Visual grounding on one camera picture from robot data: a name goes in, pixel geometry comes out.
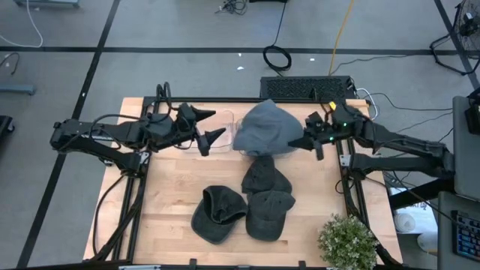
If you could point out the black device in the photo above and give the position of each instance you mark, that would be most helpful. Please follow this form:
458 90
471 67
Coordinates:
473 118

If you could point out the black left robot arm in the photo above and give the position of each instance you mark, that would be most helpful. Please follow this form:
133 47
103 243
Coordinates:
75 135

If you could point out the yellow tag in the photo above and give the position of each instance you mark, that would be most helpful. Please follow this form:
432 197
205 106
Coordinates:
332 105

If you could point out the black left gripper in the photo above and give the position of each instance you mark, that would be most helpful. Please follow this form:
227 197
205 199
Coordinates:
168 129

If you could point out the black aluminium table frame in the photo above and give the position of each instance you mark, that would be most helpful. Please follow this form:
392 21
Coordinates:
210 100

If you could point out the grey table foot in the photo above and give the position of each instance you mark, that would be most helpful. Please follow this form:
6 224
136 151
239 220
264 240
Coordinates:
17 89

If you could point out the white paper roll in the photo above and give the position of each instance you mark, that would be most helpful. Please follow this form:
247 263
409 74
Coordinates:
405 223
427 242

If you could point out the grey cart base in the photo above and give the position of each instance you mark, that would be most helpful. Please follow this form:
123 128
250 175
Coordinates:
45 3

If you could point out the grey desk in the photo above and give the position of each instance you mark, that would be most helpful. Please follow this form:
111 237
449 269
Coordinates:
444 240

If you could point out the black computer case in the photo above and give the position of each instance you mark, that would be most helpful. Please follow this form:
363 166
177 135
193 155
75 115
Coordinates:
300 88

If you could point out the green potted plant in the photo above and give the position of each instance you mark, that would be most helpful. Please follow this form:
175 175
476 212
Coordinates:
347 243

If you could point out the charcoal baseball cap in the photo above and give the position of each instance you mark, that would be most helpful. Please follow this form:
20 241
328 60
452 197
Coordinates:
268 217

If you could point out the black baseball cap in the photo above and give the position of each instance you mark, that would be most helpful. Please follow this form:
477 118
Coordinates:
217 221
262 174

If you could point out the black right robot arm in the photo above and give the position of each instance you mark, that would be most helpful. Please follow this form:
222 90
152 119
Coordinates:
393 142

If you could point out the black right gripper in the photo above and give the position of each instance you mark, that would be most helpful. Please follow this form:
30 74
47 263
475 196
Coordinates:
319 129

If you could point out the light grey baseball cap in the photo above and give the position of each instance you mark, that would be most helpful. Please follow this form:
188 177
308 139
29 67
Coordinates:
266 127

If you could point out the black caster foot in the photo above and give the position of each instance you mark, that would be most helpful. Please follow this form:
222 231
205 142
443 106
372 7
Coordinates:
5 125

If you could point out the black floor fan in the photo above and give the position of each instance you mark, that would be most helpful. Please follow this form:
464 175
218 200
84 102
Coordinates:
468 28

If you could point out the grey flat panel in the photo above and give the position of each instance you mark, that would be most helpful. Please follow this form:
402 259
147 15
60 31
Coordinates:
463 165

